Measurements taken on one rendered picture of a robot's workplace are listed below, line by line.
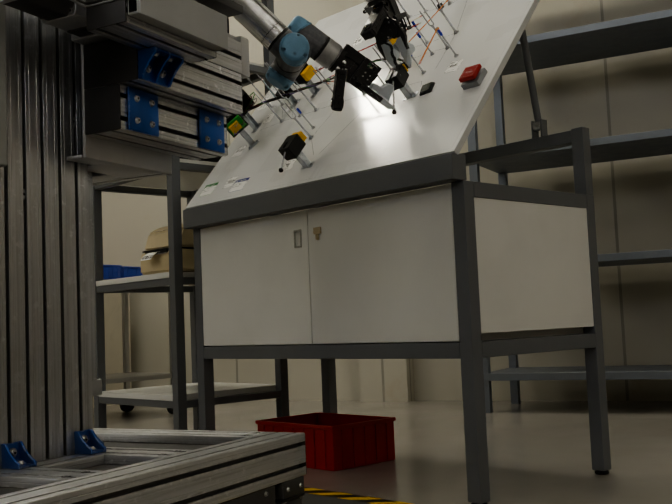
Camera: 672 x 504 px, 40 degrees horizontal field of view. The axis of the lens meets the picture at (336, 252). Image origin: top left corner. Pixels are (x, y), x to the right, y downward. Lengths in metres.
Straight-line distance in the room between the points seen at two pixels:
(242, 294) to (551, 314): 0.98
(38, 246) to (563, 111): 3.72
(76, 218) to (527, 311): 1.19
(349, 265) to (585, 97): 2.78
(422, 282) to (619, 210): 2.72
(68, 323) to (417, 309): 0.93
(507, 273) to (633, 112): 2.74
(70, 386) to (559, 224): 1.41
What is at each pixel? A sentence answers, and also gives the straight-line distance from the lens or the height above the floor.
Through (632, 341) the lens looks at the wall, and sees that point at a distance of 4.95.
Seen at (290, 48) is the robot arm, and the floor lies 1.14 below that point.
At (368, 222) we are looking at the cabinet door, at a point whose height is 0.73.
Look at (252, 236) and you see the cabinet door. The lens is 2.89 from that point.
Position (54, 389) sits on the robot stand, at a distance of 1.84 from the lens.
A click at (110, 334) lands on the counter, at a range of 6.08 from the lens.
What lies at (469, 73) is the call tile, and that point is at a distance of 2.47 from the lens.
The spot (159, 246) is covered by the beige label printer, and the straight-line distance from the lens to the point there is 3.35.
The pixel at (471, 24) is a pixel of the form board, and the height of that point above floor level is 1.32.
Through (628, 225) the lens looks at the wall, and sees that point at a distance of 4.96.
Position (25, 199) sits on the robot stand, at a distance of 1.82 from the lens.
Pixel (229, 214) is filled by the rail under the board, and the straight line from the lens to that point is 2.92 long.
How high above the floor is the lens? 0.46
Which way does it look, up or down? 4 degrees up
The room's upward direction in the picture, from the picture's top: 2 degrees counter-clockwise
